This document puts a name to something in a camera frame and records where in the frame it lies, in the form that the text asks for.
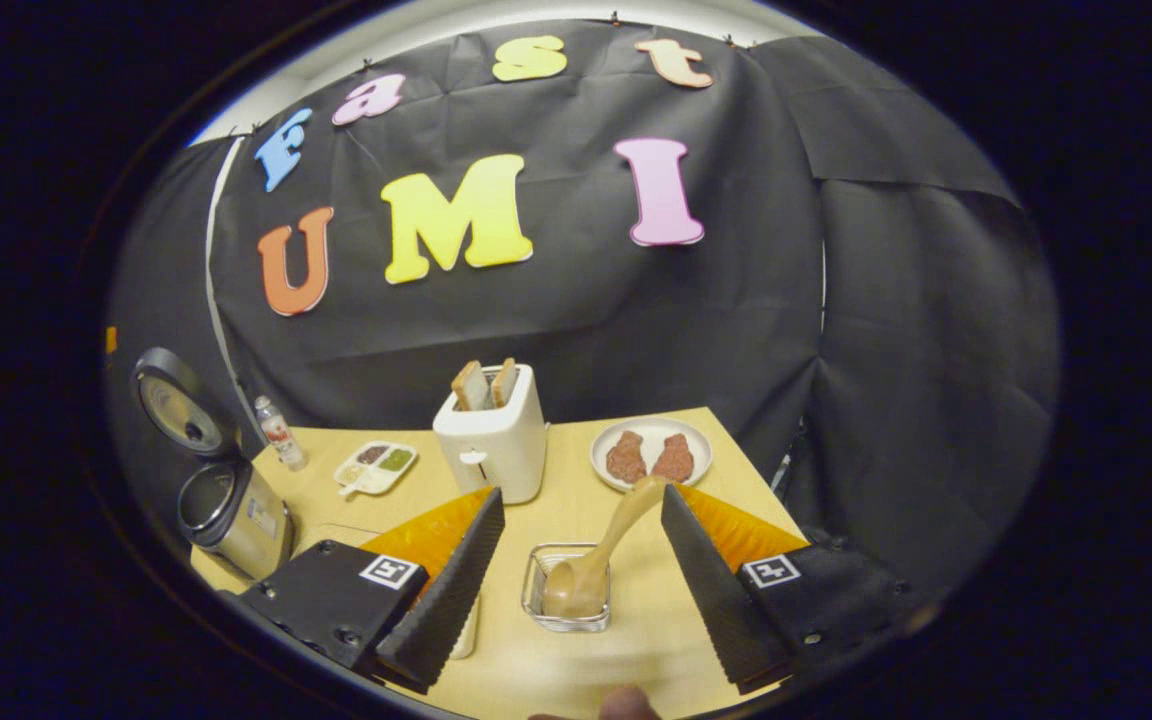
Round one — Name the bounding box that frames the clear square chopstick holder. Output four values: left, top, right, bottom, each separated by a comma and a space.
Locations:
521, 543, 613, 635

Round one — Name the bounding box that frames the white toaster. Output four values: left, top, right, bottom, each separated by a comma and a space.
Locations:
433, 362, 548, 506

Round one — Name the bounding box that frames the white divided sauce tray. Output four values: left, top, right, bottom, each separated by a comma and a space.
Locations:
334, 441, 419, 498

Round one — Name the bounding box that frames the dark grey rice cooker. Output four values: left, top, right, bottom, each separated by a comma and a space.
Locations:
131, 347, 296, 583

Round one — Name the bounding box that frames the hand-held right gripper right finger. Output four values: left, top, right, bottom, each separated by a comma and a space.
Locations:
661, 484, 942, 697

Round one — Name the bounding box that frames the small clear bottle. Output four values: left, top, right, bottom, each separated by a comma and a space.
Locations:
254, 395, 309, 472

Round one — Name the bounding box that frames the white round plate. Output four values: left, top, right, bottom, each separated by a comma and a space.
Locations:
591, 417, 714, 493

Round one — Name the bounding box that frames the brown meat piece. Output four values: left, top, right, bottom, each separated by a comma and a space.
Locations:
650, 433, 696, 483
605, 431, 648, 485

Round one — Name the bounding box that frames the wooden spoon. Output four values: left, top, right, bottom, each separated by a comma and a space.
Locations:
542, 476, 670, 620

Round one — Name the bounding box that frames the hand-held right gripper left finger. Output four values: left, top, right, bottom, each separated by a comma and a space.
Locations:
236, 487, 506, 696

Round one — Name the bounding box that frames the black backdrop cloth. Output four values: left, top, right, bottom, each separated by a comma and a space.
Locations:
106, 18, 1062, 601

